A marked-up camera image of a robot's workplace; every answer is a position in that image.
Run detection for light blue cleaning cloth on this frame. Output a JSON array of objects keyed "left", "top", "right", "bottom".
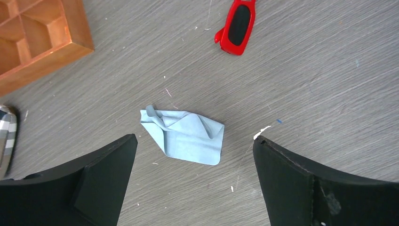
[{"left": 140, "top": 105, "right": 225, "bottom": 166}]

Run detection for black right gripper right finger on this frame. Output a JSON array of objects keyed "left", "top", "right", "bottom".
[{"left": 253, "top": 136, "right": 399, "bottom": 226}]

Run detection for orange wooden divided tray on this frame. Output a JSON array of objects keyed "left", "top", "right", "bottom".
[{"left": 0, "top": 0, "right": 95, "bottom": 96}]

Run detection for red sunglasses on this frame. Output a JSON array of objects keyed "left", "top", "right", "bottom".
[{"left": 214, "top": 0, "right": 256, "bottom": 56}]

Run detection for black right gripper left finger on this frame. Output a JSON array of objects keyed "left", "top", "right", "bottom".
[{"left": 0, "top": 134, "right": 138, "bottom": 226}]

